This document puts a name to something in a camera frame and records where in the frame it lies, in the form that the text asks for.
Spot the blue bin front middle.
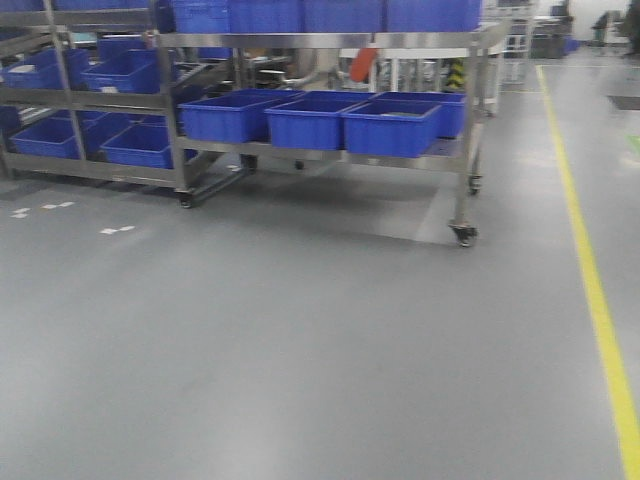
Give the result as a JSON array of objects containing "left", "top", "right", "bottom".
[{"left": 265, "top": 91, "right": 373, "bottom": 151}]

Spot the blue bin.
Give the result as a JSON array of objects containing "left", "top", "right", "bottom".
[
  {"left": 265, "top": 91, "right": 373, "bottom": 151},
  {"left": 178, "top": 89, "right": 304, "bottom": 143},
  {"left": 341, "top": 92, "right": 466, "bottom": 158}
]

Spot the blue bin front right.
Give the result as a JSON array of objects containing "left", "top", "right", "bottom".
[{"left": 341, "top": 92, "right": 466, "bottom": 158}]

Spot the blue bin front left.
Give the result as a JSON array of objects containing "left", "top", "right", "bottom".
[{"left": 178, "top": 89, "right": 304, "bottom": 143}]

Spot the steel rack at left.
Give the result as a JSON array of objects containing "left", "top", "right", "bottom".
[{"left": 0, "top": 0, "right": 181, "bottom": 187}]

